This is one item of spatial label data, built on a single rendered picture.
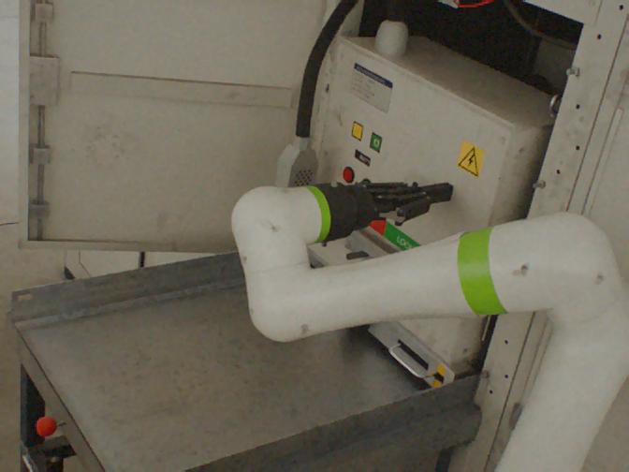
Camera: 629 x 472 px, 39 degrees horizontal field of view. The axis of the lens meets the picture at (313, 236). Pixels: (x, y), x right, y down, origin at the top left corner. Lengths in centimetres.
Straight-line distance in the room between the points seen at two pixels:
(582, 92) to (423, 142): 33
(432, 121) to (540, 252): 54
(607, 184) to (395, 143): 46
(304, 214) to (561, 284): 41
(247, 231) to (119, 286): 56
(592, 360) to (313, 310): 39
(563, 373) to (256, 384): 63
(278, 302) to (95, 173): 78
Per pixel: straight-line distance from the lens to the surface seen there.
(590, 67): 143
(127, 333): 174
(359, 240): 173
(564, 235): 112
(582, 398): 121
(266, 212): 130
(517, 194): 154
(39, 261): 366
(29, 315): 177
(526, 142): 150
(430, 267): 118
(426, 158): 162
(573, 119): 145
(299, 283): 129
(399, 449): 159
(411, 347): 172
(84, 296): 180
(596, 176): 141
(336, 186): 139
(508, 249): 114
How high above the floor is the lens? 183
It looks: 27 degrees down
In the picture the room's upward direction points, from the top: 10 degrees clockwise
